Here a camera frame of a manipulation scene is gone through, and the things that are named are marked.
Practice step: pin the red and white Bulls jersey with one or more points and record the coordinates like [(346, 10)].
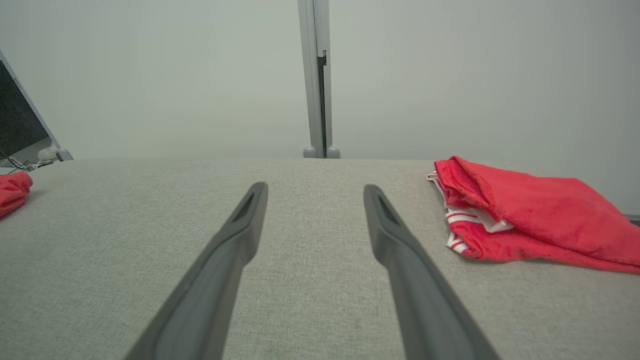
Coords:
[(540, 215)]

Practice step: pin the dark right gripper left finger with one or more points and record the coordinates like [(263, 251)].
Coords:
[(215, 280)]

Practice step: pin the grey rounded post foot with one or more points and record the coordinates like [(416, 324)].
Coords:
[(333, 152), (310, 152)]

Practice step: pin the grey fabric padded bench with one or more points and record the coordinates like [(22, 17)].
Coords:
[(320, 225)]

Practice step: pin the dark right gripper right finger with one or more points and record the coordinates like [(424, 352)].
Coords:
[(420, 300)]

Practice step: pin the red shorts with white stripe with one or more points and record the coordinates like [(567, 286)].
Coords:
[(12, 192)]

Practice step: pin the grey partition post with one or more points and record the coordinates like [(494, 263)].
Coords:
[(315, 75)]

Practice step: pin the dark screen with grey frame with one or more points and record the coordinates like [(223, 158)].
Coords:
[(17, 120)]

